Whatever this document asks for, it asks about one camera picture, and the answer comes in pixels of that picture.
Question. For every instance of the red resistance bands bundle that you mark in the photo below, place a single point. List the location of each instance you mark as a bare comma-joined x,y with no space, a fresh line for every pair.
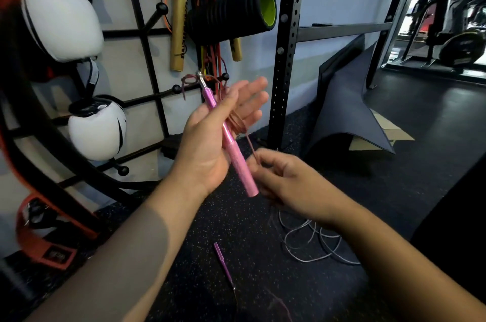
212,56

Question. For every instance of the person's left forearm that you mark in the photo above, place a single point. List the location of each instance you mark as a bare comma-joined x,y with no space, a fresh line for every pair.
121,257

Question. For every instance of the person's right hand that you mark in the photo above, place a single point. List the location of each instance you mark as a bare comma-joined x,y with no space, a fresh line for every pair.
296,189

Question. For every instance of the grey folded floor mat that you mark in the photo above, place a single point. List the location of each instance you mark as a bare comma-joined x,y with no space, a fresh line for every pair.
345,105

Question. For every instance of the small black flat device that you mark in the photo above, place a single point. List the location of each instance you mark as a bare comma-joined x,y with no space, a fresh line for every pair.
322,24

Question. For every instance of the person's right forearm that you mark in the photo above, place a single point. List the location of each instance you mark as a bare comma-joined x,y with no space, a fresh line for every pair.
410,268

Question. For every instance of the large white boxing glove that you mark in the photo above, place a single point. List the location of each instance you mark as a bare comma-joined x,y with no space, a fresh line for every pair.
62,18

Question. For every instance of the person's left hand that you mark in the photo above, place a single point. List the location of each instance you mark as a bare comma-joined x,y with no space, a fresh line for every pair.
205,143

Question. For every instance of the flat cardboard piece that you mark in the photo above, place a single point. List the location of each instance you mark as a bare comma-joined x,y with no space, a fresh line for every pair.
395,132

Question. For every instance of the small white boxing glove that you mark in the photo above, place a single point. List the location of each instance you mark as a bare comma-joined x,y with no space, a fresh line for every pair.
96,132

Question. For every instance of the small black foam roller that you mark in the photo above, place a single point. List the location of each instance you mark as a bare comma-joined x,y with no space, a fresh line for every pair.
172,147

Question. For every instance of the long gold stick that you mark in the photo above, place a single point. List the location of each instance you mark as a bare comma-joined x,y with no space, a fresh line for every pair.
179,22

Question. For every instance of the black exercise machine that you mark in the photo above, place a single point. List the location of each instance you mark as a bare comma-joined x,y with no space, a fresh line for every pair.
459,44

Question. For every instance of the short gold stick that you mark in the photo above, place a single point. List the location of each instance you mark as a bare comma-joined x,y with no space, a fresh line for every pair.
236,50

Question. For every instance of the black foam roller green core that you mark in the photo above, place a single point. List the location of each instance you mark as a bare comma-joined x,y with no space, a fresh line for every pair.
231,14

